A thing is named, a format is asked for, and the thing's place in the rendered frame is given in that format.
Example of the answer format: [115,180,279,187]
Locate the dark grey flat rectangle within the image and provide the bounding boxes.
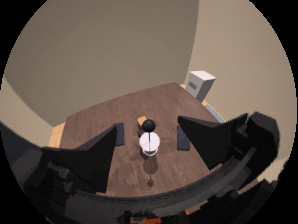
[113,123,124,145]
[177,125,190,151]

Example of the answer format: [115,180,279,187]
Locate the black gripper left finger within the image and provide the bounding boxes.
[41,127,117,193]

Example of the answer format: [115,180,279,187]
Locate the white french press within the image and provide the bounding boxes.
[137,120,160,156]

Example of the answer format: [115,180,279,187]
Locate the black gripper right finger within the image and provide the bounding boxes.
[178,113,247,171]

